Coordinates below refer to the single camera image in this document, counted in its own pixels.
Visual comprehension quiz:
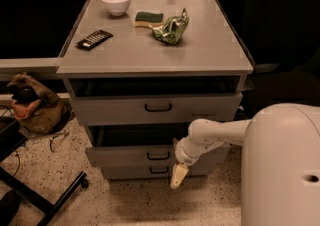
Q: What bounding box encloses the grey bottom drawer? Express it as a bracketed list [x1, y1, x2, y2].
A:
[101, 163, 215, 181]

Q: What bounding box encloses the white bowl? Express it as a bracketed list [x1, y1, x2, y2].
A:
[101, 0, 131, 16]

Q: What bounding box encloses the black stand base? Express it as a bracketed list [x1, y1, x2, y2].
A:
[0, 116, 89, 226]

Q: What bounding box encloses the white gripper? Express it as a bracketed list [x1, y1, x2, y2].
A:
[170, 136, 213, 189]

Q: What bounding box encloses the grey drawer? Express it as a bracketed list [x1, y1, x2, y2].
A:
[84, 125, 231, 168]
[101, 163, 215, 181]
[71, 93, 242, 126]

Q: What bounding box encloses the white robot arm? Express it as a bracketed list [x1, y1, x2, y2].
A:
[170, 103, 320, 226]

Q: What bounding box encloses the grey drawer cabinet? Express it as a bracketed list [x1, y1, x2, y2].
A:
[55, 0, 254, 182]

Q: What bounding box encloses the crumpled green chip bag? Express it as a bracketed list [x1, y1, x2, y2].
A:
[152, 9, 189, 45]

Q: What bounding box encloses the black office chair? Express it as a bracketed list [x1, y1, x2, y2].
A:
[241, 0, 320, 117]

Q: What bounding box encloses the grey top drawer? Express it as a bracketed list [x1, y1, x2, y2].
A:
[71, 93, 242, 126]

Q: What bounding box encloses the brown backpack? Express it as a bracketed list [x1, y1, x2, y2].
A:
[7, 73, 72, 134]

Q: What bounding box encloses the green yellow sponge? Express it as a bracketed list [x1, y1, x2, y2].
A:
[134, 12, 163, 28]

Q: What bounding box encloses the black remote control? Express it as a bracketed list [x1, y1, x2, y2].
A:
[76, 30, 112, 51]

